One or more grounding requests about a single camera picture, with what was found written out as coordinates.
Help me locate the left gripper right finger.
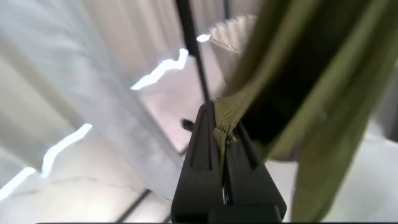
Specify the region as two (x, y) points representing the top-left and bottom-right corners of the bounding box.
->
(222, 123), (287, 223)

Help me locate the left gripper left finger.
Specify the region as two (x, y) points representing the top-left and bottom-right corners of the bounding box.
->
(170, 101), (225, 223)

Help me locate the green long-sleeved shirt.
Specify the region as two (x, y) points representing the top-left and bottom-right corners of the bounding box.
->
(213, 0), (398, 222)

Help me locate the white laundry basket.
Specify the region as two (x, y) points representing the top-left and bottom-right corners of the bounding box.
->
(208, 14), (259, 86)

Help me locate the black clothes rack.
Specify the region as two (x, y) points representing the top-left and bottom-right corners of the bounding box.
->
(116, 0), (212, 223)

